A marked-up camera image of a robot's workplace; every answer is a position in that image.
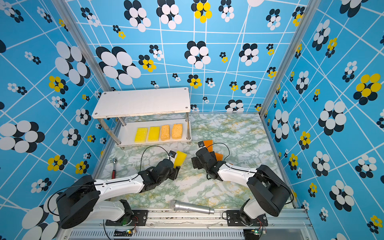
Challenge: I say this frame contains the orange sponge back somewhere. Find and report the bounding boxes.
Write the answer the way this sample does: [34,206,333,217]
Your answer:
[204,140,214,152]

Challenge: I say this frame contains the orange sponge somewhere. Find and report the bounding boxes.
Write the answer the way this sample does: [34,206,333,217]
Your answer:
[215,153,224,161]
[204,140,214,152]

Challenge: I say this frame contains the yellow sponge back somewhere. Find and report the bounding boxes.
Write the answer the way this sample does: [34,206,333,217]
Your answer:
[174,151,187,168]

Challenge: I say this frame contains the yellow sponge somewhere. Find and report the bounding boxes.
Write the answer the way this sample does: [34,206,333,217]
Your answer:
[134,128,148,143]
[174,151,187,168]
[148,127,161,142]

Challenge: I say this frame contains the tan porous sponge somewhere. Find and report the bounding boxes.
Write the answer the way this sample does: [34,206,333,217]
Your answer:
[172,124,183,140]
[160,125,171,141]

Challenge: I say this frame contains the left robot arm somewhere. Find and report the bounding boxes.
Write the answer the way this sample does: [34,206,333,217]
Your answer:
[56,159,180,229]

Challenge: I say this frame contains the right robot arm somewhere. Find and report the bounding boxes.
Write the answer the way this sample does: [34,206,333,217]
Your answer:
[192,147,292,226]

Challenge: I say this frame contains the white two-tier shelf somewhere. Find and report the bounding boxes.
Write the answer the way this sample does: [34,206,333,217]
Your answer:
[92,87,192,148]

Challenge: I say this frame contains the orange sponge middle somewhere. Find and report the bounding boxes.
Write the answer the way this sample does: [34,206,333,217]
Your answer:
[215,153,224,161]

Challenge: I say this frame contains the silver microphone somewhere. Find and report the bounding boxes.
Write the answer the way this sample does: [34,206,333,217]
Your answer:
[170,200,215,215]

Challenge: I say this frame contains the green circuit board left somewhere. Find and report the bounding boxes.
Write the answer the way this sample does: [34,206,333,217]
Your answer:
[114,229,137,237]

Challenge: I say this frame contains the circuit board right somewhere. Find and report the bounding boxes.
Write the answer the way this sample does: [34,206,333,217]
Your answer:
[243,229,264,240]

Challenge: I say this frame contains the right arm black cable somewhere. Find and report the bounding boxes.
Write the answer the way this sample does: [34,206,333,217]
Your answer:
[206,142,231,161]

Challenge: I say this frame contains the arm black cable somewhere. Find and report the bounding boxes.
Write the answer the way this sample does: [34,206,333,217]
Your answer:
[206,142,231,161]
[139,145,170,173]

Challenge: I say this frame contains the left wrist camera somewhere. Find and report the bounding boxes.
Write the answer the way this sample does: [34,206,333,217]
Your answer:
[168,151,177,159]

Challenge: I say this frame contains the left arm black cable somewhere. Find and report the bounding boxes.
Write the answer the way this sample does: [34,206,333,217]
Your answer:
[139,145,170,173]

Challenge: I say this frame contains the red handled wrench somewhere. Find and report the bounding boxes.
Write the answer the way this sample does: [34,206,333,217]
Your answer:
[111,158,118,179]

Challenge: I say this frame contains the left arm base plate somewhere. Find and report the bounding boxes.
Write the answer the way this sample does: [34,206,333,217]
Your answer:
[105,210,149,227]

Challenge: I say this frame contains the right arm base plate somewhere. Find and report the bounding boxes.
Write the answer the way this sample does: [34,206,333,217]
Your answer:
[225,210,269,228]

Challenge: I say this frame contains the aluminium front rail frame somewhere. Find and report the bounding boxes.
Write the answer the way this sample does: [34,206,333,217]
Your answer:
[57,209,318,240]

